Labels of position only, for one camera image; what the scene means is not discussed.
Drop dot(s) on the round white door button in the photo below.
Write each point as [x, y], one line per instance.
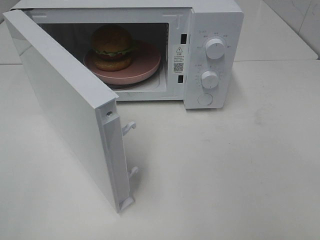
[205, 99]

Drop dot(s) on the pink round plate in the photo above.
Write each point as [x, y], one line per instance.
[145, 62]

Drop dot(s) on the white microwave door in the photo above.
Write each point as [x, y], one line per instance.
[81, 108]

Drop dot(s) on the burger with lettuce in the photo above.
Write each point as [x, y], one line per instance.
[112, 47]

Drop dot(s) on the lower white microwave knob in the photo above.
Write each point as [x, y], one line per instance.
[209, 79]

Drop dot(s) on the white microwave knob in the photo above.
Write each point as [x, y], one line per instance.
[209, 79]
[215, 48]

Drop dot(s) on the white microwave oven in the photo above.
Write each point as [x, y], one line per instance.
[179, 28]

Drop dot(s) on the upper white microwave knob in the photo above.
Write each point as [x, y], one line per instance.
[215, 48]

